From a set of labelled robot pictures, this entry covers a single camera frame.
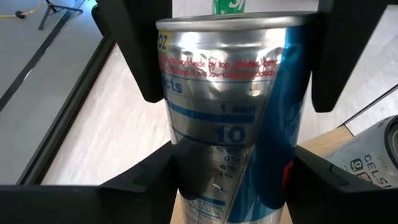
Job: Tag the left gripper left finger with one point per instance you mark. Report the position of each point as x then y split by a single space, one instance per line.
140 37

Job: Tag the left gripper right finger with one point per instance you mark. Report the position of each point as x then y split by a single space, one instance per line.
342 46

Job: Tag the silver and blue can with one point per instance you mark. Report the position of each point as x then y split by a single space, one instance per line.
233 93

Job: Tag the black tripod stand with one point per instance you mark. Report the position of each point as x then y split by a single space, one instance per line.
59 7

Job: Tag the green Sprite can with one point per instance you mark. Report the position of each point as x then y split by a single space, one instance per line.
228 6

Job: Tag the wooden tray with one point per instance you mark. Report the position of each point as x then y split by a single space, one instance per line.
323 141

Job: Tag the black table frame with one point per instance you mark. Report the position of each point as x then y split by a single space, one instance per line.
68 115

